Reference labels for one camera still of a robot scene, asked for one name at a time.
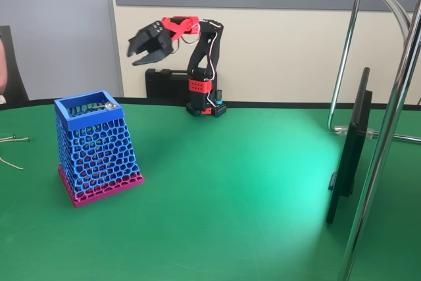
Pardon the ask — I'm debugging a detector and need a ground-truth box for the blue and pink mesh basket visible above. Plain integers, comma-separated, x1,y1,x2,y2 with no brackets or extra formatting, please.
53,89,145,209

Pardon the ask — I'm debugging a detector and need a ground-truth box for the black plastic case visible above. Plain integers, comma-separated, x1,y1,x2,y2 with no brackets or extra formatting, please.
145,68,191,99

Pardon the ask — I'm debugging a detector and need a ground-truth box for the black chair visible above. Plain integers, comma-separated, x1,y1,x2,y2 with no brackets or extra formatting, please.
0,25,30,105

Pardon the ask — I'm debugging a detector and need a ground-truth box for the green table cloth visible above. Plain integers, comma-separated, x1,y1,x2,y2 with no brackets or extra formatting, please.
0,100,421,281

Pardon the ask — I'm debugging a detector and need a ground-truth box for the clear plastic foot piece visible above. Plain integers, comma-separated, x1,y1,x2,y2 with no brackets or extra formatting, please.
332,124,380,140

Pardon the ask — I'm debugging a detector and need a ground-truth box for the black LED light panel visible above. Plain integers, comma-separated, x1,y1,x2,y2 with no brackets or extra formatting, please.
325,66,374,226

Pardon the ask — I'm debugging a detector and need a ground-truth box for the chrome tube stand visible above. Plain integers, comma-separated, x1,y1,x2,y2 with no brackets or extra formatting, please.
327,0,421,281

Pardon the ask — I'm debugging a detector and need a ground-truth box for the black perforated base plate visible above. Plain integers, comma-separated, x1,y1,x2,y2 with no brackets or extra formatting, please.
186,101,228,118

